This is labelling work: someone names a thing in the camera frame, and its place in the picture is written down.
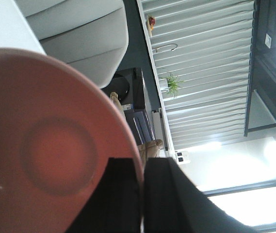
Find fruit plate on counter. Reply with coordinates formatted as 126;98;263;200
146;16;156;37

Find beige armchair right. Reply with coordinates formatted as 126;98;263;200
16;0;129;88

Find silver faucet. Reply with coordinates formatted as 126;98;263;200
154;43;178;52

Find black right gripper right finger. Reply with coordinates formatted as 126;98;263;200
144;158;255;233

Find dark kitchen counter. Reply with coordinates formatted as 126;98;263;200
123;0;175;156

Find green potted plant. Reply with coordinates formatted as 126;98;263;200
159;72;183;98

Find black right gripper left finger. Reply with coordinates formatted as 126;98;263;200
67;158;143;233

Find pink bowl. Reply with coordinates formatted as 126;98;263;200
0;49;140;233

